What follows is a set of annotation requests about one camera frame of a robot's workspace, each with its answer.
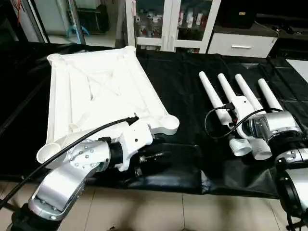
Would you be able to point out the white plastic table leg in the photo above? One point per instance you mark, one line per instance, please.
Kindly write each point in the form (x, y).
(249, 93)
(270, 96)
(211, 96)
(227, 87)

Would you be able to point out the white plastic table top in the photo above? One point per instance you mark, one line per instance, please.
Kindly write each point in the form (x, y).
(72, 108)

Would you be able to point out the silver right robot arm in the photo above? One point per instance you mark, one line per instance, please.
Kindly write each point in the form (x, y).
(281, 122)

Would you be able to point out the black work mat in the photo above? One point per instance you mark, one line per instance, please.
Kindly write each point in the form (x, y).
(173, 96)

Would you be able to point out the white drawer cabinet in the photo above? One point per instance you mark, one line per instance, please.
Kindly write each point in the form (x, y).
(243, 44)

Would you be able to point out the white flat board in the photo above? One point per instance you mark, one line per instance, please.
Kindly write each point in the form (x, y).
(299, 69)

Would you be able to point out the black low desk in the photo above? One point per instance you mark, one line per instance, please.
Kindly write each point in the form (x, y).
(288, 31)

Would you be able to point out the white glass door cabinet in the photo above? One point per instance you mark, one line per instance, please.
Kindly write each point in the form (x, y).
(173, 24)

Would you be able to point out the black storage unit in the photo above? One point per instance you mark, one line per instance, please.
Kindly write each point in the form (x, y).
(93, 19)

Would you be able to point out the grey pole stand blue brackets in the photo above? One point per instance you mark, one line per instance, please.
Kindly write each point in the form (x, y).
(77, 29)

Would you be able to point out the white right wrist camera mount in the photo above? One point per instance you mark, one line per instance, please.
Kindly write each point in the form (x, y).
(240, 106)

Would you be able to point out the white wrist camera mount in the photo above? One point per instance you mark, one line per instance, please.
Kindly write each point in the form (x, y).
(134, 139)
(240, 106)

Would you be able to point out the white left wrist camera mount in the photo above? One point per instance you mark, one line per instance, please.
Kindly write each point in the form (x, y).
(134, 139)

